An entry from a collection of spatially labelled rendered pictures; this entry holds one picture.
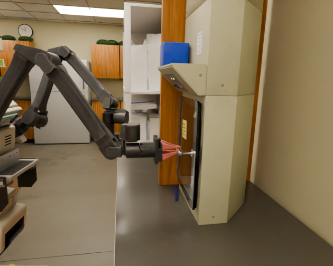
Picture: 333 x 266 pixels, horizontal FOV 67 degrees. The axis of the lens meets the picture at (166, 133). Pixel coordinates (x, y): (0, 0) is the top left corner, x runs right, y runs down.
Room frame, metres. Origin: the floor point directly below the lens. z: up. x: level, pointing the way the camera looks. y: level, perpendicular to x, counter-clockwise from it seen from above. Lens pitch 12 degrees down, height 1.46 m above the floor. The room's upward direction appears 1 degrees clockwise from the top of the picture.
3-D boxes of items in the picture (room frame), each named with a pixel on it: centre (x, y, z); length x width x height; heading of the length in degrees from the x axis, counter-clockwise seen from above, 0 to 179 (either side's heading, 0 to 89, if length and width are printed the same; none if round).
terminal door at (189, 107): (0.99, -0.08, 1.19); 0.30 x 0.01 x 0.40; 8
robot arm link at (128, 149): (0.90, 0.12, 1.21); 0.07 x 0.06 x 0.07; 100
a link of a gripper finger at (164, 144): (0.92, -0.01, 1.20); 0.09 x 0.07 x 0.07; 100
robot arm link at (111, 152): (0.91, 0.16, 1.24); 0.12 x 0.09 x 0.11; 90
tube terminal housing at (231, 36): (1.01, -0.22, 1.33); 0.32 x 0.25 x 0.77; 10
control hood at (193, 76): (0.98, -0.04, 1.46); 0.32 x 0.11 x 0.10; 10
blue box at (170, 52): (1.08, -0.02, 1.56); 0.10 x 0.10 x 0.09; 10
